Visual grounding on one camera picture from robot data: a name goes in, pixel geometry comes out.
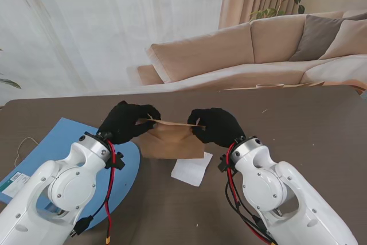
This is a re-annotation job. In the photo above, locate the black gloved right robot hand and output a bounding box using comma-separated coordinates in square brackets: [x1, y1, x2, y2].
[186, 107, 247, 149]

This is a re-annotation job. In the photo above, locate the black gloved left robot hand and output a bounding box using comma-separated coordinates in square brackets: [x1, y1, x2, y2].
[97, 100, 162, 145]

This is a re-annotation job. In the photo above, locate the brown kraft paper envelope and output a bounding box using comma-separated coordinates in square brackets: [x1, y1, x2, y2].
[136, 114, 207, 160]

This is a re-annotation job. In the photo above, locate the blue plastic file folder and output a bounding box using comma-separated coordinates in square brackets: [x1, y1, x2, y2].
[0, 117, 143, 231]

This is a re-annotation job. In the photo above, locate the white lined letter paper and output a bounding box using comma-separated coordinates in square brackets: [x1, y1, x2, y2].
[171, 150, 213, 187]

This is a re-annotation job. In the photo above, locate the beige fabric sofa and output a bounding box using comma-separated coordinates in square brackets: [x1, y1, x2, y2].
[136, 9, 367, 85]

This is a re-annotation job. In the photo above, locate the brown cardboard sheet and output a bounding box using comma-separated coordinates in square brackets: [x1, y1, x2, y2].
[282, 81, 325, 87]

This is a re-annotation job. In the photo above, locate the white sheer curtain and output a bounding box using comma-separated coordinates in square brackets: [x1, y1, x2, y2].
[0, 0, 229, 99]

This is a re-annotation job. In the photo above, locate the dark green plant leaf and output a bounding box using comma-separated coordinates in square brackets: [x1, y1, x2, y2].
[0, 48, 22, 90]

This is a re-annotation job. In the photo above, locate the grey sofa cushion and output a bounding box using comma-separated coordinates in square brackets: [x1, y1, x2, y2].
[289, 14, 343, 62]

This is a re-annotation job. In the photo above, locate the beige sofa cushion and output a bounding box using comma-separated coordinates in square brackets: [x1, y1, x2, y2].
[318, 18, 367, 61]

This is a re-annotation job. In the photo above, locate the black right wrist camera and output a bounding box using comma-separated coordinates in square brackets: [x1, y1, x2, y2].
[218, 154, 233, 173]

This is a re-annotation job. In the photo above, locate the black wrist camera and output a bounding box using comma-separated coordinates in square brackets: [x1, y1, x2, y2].
[218, 154, 233, 173]
[104, 151, 126, 171]

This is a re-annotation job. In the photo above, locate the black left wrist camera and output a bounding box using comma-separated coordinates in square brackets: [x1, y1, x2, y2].
[104, 151, 126, 171]

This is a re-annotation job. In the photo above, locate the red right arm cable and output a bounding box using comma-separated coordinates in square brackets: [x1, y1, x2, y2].
[225, 141, 276, 245]

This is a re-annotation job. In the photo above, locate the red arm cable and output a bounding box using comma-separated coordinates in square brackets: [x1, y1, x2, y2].
[103, 139, 121, 245]
[225, 141, 276, 245]

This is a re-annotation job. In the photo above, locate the red left arm cable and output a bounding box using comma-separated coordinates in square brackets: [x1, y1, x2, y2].
[103, 139, 121, 245]

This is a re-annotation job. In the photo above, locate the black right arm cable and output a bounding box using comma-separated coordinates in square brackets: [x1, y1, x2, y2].
[225, 170, 273, 245]

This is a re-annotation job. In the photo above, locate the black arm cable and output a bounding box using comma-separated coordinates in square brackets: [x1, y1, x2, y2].
[70, 167, 117, 239]
[225, 170, 273, 245]

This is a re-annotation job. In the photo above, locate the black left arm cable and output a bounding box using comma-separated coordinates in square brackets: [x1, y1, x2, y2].
[70, 167, 117, 239]

